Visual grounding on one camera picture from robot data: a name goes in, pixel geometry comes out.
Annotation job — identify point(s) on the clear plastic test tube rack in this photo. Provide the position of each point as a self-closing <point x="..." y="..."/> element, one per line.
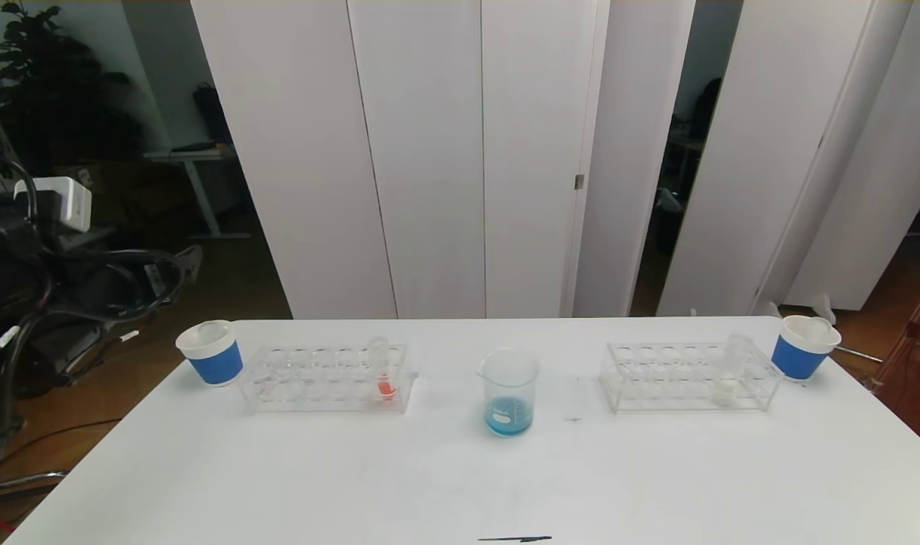
<point x="679" y="397"/>
<point x="331" y="401"/>

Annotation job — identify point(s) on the white folding screen panel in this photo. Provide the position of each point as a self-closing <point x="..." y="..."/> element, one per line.
<point x="430" y="151"/>
<point x="770" y="76"/>
<point x="536" y="113"/>
<point x="634" y="91"/>
<point x="293" y="151"/>
<point x="906" y="113"/>

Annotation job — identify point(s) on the clear glass beaker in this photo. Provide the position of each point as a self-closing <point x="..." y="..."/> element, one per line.
<point x="509" y="420"/>

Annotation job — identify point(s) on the chrome chair leg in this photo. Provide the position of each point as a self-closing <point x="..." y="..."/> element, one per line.
<point x="29" y="479"/>

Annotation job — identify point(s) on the blue paper cup white rim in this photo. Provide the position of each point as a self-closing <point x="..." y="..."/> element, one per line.
<point x="218" y="365"/>
<point x="797" y="362"/>

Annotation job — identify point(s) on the black backpack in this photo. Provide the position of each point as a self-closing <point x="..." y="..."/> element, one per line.
<point x="212" y="113"/>

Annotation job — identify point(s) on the brown cardboard box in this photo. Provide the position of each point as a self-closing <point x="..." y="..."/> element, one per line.
<point x="112" y="182"/>

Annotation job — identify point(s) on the dark green potted plant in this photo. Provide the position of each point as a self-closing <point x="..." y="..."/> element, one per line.
<point x="51" y="98"/>

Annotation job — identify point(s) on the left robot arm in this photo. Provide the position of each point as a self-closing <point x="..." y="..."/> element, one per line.
<point x="6" y="288"/>

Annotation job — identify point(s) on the test tube with red pigment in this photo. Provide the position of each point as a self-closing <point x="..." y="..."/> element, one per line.
<point x="818" y="327"/>
<point x="386" y="388"/>

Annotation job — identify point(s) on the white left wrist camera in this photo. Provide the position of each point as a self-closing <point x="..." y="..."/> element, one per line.
<point x="63" y="200"/>

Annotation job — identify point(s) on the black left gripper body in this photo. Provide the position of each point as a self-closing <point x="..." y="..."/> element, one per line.
<point x="155" y="279"/>

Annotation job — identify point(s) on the test tube with blue pigment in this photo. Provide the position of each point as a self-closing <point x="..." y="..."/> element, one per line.
<point x="213" y="330"/>

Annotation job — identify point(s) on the metal frame stand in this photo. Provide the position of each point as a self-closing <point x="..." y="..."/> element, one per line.
<point x="914" y="331"/>

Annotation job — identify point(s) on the white office desk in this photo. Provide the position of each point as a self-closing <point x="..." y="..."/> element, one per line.
<point x="195" y="155"/>

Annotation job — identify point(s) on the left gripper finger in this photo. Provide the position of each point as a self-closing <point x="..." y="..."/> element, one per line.
<point x="174" y="271"/>

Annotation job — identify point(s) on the test tube with white pigment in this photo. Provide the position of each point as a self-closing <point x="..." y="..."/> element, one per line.
<point x="725" y="387"/>

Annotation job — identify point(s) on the white screen foot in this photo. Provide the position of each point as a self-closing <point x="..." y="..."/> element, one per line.
<point x="822" y="306"/>

